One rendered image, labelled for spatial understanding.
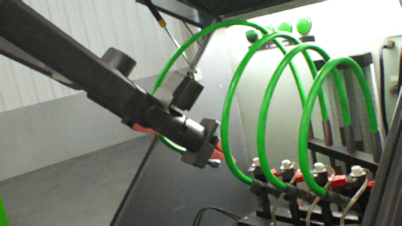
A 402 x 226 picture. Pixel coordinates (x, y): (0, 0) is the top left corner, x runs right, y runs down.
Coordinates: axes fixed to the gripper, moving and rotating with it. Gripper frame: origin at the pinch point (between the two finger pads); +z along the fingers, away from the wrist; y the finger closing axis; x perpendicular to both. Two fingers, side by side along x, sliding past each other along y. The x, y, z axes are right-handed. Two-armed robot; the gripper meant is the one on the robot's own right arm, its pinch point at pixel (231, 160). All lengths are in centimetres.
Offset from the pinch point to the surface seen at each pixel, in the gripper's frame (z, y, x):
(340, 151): 17.5, 12.5, -9.6
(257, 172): 6.9, 0.5, -0.9
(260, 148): -7.6, 1.7, -19.7
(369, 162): 15.9, 10.9, -19.9
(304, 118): -7.2, 8.2, -26.7
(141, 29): 110, 204, 678
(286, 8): 0.5, 41.7, 10.8
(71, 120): 82, 3, 654
